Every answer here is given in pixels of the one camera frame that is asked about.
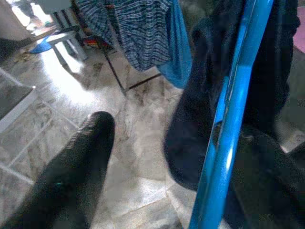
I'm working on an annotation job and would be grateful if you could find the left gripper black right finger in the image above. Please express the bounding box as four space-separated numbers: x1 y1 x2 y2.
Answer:
224 128 305 229

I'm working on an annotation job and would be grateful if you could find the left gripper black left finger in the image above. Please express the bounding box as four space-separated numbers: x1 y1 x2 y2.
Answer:
0 111 116 229

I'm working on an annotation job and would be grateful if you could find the blue plastic hanger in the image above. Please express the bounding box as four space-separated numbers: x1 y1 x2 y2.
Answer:
189 0 275 229

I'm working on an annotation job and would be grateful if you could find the white folding chair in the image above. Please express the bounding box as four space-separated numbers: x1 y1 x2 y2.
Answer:
0 68 79 186

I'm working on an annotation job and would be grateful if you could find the black clothes drying rack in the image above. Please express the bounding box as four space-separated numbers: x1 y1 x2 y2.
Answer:
70 0 164 96

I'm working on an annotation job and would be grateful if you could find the black fabric item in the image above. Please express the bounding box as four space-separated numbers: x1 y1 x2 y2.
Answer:
163 0 301 193

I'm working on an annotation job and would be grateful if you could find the white child chair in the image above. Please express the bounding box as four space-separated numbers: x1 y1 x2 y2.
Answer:
45 8 88 69

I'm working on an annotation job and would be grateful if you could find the blue plaid shirt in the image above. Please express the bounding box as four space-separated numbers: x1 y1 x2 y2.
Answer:
76 0 173 72

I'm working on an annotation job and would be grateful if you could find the blue hanging garment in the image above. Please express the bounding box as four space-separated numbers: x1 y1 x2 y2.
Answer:
156 0 193 89

